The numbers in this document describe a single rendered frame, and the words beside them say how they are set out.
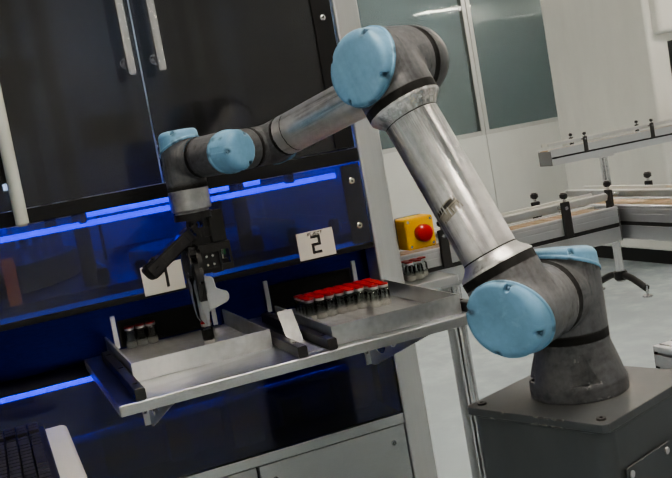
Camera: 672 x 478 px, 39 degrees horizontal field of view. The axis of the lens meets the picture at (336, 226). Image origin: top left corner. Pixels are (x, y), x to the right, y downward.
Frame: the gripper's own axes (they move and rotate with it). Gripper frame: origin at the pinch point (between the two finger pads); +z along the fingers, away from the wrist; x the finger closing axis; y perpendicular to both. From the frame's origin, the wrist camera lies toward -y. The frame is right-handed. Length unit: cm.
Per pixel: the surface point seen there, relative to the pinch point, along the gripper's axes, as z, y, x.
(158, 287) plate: -5.4, -3.4, 19.8
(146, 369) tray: 5.5, -12.7, -5.9
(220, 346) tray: 4.7, 1.2, -6.0
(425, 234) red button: -4, 57, 16
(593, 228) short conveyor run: 6, 111, 31
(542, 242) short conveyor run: 6, 95, 31
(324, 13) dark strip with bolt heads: -56, 43, 20
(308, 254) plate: -5.2, 29.7, 19.8
